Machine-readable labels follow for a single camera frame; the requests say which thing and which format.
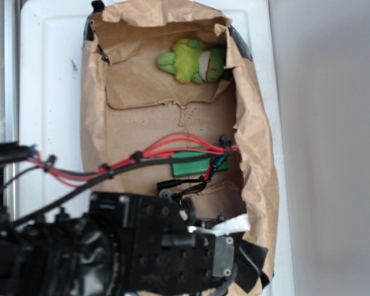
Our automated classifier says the green plush toy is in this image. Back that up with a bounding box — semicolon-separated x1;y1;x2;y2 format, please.
157;39;226;84

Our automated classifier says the brown paper bag tray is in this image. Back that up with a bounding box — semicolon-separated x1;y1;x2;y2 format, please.
81;1;279;295

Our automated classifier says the aluminium frame rail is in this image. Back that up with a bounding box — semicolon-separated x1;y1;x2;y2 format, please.
0;0;20;223

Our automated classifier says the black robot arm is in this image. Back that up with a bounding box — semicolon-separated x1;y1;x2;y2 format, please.
0;142;237;295

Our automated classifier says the red wire bundle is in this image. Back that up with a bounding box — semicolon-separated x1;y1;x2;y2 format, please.
27;132;239;188

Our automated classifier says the white paper label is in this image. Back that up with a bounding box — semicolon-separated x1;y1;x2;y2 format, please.
212;213;251;236

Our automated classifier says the green wooden block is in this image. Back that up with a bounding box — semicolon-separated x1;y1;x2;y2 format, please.
171;147;229;180

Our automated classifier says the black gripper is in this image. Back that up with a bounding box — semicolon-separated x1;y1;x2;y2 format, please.
91;192;237;290

